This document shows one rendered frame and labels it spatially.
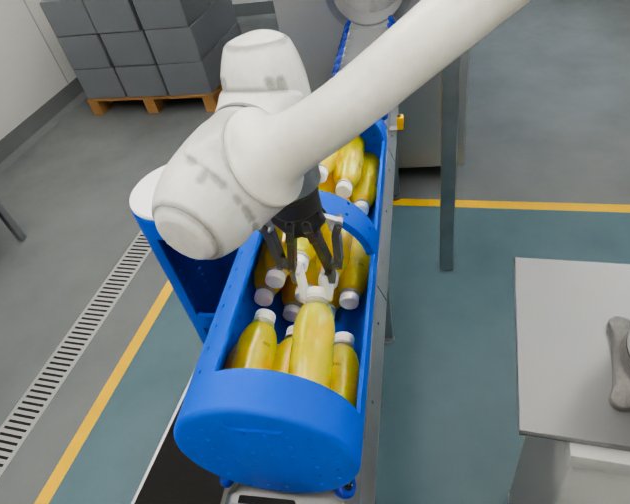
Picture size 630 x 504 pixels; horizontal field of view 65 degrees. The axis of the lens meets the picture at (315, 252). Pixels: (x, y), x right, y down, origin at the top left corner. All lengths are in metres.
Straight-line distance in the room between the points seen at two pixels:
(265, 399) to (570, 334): 0.57
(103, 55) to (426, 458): 3.72
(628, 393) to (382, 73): 0.68
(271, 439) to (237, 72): 0.48
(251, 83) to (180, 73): 3.63
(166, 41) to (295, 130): 3.72
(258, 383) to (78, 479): 1.68
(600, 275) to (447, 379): 1.12
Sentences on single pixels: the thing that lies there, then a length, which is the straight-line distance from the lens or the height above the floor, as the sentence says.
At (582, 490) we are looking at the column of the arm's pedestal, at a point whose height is 0.85.
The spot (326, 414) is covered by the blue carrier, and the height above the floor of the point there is 1.19.
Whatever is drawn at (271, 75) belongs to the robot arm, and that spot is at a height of 1.58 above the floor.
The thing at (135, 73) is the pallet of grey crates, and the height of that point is 0.35.
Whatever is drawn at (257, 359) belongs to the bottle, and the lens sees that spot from 0.84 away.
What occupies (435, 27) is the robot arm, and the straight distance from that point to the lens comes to 0.45.
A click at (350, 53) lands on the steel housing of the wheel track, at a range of 2.30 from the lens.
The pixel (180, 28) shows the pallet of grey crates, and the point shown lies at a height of 0.66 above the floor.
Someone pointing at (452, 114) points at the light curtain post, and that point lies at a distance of 1.96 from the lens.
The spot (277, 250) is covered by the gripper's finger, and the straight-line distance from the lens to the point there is 0.79.
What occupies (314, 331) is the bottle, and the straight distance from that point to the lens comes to 0.81.
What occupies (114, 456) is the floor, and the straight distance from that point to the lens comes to 2.29.
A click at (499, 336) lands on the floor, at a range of 2.25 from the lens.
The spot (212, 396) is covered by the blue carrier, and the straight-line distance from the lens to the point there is 0.72.
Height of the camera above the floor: 1.81
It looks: 43 degrees down
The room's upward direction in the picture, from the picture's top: 13 degrees counter-clockwise
